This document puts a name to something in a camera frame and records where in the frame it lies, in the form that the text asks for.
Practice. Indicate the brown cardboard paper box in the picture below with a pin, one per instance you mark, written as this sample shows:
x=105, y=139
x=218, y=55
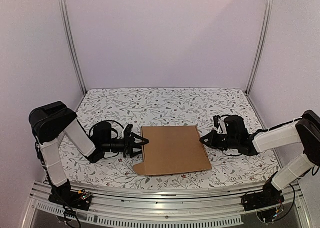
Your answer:
x=172, y=150

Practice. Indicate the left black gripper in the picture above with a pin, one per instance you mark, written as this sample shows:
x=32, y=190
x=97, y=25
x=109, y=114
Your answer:
x=129, y=144

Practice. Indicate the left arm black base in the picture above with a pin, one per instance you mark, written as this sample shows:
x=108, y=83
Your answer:
x=63, y=195

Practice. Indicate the floral patterned table mat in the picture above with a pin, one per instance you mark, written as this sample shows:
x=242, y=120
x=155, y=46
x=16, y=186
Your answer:
x=166, y=107

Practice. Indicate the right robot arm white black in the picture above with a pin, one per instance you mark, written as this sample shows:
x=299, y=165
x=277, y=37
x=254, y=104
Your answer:
x=303, y=131

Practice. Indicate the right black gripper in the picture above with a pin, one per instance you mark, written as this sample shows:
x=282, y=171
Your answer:
x=216, y=138

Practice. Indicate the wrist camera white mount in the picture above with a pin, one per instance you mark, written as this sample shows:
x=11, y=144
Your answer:
x=127, y=132
x=219, y=124

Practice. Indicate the left aluminium frame post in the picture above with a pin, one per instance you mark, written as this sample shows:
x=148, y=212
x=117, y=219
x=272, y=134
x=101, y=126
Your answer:
x=71, y=45

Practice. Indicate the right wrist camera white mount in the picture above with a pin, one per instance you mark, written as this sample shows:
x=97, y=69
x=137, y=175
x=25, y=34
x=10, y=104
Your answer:
x=219, y=124

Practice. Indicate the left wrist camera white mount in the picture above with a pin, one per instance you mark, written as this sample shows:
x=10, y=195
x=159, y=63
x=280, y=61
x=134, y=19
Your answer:
x=127, y=132

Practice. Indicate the front aluminium rail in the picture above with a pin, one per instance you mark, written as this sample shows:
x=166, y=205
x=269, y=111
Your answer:
x=190, y=208

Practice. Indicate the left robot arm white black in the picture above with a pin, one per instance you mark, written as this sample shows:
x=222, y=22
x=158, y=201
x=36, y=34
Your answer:
x=50, y=123

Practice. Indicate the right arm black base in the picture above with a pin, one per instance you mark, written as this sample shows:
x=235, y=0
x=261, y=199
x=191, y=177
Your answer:
x=267, y=197

